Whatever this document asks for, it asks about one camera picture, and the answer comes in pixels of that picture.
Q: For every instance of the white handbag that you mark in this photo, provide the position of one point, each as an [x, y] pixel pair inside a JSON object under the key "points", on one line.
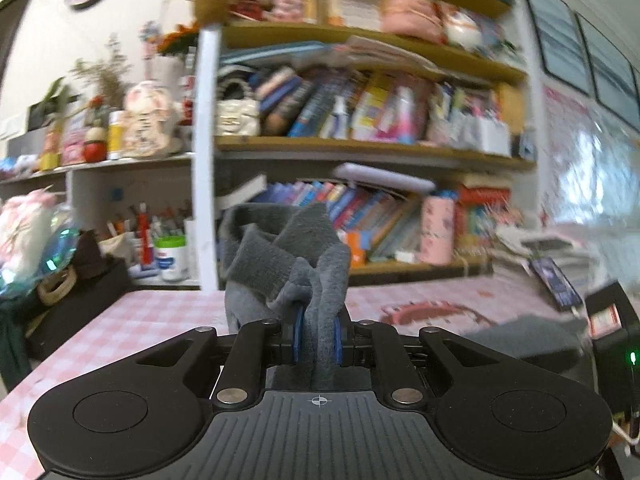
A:
{"points": [[237, 112]]}

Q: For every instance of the stack of books and papers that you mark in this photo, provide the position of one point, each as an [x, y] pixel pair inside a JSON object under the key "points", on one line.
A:
{"points": [[540, 247]]}

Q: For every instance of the pink checked cartoon table mat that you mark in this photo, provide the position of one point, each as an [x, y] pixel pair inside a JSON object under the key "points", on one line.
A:
{"points": [[165, 310]]}

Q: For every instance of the pink cylindrical container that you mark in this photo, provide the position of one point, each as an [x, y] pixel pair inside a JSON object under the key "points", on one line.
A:
{"points": [[437, 230]]}

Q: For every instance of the red pen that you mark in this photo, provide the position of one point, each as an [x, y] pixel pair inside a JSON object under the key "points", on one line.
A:
{"points": [[144, 235]]}

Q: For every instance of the dark brown bag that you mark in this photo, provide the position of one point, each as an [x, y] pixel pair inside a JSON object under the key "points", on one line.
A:
{"points": [[80, 290]]}

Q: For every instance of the grey knit sweater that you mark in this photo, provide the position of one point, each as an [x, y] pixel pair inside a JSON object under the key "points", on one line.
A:
{"points": [[320, 260]]}

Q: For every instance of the dried flower bunch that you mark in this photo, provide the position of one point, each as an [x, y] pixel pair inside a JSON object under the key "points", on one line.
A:
{"points": [[105, 72]]}

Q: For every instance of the grey thick book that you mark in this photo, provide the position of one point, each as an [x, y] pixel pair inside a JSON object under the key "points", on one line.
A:
{"points": [[242, 192]]}

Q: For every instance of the row of colourful leaning books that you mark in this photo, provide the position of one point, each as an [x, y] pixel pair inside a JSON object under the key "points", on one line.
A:
{"points": [[360, 210]]}

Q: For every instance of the row of books with bottles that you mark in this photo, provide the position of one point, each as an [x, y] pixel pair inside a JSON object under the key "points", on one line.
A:
{"points": [[350, 105]]}

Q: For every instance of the black smartphone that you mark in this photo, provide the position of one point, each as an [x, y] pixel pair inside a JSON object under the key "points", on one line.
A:
{"points": [[555, 282]]}

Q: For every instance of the white jar with green lid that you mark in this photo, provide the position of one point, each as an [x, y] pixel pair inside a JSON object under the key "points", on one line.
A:
{"points": [[171, 260]]}

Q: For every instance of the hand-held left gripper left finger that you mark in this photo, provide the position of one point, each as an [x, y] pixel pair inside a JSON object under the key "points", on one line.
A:
{"points": [[298, 335]]}

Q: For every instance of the pink plush toy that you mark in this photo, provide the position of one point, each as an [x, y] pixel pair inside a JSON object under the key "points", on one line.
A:
{"points": [[412, 12]]}

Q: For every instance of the cream plush rabbit doll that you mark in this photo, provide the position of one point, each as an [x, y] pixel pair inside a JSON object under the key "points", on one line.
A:
{"points": [[149, 120]]}

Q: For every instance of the thick red lying book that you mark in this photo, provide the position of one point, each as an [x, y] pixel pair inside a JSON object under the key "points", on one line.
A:
{"points": [[482, 195]]}

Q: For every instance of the window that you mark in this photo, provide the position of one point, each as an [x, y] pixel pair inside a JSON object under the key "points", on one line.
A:
{"points": [[585, 45]]}

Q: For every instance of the wooden bookshelf with white frame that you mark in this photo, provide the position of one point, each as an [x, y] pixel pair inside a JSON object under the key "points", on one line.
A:
{"points": [[350, 147]]}

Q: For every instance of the clear plastic bag with plush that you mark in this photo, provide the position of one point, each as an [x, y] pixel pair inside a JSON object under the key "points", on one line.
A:
{"points": [[30, 240]]}

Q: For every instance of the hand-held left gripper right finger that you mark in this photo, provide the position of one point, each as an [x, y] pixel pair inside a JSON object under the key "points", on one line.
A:
{"points": [[336, 342]]}

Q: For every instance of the white flat pouch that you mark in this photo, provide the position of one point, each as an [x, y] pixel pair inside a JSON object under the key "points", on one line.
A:
{"points": [[385, 177]]}

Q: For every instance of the yellow bottle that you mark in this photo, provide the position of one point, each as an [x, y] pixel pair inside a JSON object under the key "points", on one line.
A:
{"points": [[115, 135]]}

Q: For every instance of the white pen holder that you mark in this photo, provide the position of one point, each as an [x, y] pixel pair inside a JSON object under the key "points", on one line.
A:
{"points": [[490, 135]]}

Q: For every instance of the white side shelf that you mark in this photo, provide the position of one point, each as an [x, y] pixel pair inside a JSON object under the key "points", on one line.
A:
{"points": [[100, 180]]}

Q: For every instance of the red round doll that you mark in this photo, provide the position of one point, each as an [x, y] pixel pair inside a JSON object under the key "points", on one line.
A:
{"points": [[95, 147]]}

